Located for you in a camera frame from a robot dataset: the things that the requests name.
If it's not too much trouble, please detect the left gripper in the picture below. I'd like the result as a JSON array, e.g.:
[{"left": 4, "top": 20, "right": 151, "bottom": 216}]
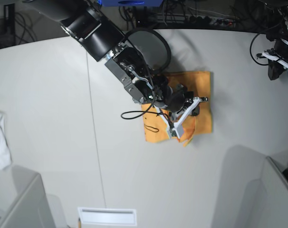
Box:
[{"left": 267, "top": 39, "right": 288, "bottom": 80}]

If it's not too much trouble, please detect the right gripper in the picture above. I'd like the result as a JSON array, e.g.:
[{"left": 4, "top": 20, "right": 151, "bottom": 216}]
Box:
[{"left": 155, "top": 84, "right": 200, "bottom": 116}]

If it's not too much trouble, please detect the orange T-shirt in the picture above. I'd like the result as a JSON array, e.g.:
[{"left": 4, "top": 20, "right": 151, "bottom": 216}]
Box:
[{"left": 143, "top": 71, "right": 212, "bottom": 146}]

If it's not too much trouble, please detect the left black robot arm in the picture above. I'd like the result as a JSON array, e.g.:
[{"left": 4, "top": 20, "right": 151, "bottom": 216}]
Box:
[{"left": 249, "top": 0, "right": 288, "bottom": 81}]

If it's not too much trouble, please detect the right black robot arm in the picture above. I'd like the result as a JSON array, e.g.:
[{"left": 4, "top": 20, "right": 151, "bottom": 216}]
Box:
[{"left": 24, "top": 0, "right": 200, "bottom": 117}]

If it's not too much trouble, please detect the white power strip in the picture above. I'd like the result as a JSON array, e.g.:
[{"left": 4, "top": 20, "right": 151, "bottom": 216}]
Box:
[{"left": 153, "top": 13, "right": 236, "bottom": 26}]

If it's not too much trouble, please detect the grey right partition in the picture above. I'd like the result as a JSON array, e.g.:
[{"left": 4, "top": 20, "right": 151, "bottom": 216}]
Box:
[{"left": 235, "top": 157, "right": 288, "bottom": 228}]

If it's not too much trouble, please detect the grey partition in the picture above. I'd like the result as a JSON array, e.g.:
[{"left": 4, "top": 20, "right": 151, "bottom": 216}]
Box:
[
  {"left": 0, "top": 165, "right": 56, "bottom": 228},
  {"left": 235, "top": 157, "right": 288, "bottom": 228}
]

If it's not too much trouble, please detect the blue grey device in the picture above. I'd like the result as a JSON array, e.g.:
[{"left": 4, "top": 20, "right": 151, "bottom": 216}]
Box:
[{"left": 97, "top": 0, "right": 163, "bottom": 7}]

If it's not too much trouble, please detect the white table slot plate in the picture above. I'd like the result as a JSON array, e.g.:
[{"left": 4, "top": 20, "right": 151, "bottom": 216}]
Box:
[{"left": 77, "top": 207, "right": 137, "bottom": 227}]

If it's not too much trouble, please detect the grey left partition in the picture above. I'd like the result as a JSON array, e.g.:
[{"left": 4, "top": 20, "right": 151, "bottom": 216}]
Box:
[{"left": 0, "top": 165, "right": 56, "bottom": 228}]

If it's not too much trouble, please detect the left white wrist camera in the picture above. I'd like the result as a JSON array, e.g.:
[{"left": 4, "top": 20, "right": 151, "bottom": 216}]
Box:
[{"left": 256, "top": 50, "right": 288, "bottom": 73}]

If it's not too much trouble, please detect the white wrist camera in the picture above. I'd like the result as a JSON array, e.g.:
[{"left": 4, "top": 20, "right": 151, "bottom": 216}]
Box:
[
  {"left": 154, "top": 97, "right": 209, "bottom": 139},
  {"left": 256, "top": 50, "right": 288, "bottom": 73}
]

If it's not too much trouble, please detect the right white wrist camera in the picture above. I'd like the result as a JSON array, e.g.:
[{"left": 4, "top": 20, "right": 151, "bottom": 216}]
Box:
[{"left": 154, "top": 97, "right": 209, "bottom": 139}]

